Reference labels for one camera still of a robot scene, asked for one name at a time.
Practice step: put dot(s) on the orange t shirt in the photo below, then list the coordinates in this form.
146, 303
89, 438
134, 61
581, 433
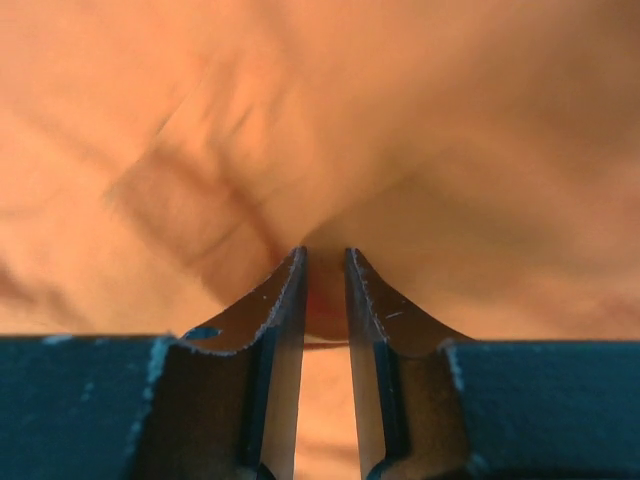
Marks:
160, 158

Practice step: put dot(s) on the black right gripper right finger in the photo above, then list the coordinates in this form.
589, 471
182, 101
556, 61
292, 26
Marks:
407, 383

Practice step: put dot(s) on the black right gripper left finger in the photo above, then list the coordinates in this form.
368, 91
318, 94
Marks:
224, 403

